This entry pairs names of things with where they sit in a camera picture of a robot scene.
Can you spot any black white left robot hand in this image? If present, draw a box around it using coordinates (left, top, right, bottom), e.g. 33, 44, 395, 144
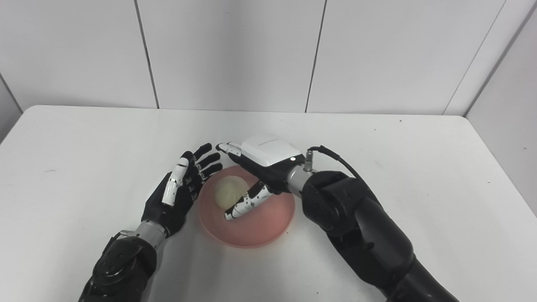
140, 140, 225, 240

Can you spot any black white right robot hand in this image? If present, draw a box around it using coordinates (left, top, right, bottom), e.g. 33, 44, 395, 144
212, 132, 307, 224

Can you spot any white steamed bun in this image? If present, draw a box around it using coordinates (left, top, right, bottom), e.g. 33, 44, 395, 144
213, 176, 251, 212

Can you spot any pink round plate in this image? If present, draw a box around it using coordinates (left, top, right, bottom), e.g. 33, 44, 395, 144
196, 163, 297, 251

